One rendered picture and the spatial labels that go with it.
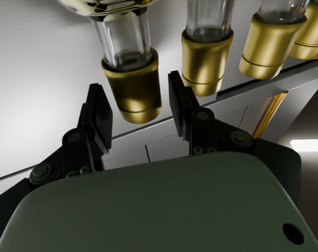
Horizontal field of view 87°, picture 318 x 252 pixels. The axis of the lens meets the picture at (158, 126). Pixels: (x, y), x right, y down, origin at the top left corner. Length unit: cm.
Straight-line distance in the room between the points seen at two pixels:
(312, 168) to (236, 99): 200
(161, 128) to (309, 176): 207
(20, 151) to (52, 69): 16
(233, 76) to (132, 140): 27
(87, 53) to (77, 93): 6
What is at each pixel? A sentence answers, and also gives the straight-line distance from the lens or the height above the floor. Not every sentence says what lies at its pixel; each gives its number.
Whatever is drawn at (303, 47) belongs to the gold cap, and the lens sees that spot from 22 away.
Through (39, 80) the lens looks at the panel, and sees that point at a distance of 26.
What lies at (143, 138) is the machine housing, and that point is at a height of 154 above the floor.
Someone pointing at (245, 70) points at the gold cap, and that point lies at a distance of 18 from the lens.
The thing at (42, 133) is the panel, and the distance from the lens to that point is 32.
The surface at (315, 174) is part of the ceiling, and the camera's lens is 238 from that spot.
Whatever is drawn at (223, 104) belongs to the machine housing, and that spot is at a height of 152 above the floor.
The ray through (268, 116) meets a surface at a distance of 66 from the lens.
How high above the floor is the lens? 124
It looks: 49 degrees up
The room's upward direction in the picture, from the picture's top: 172 degrees clockwise
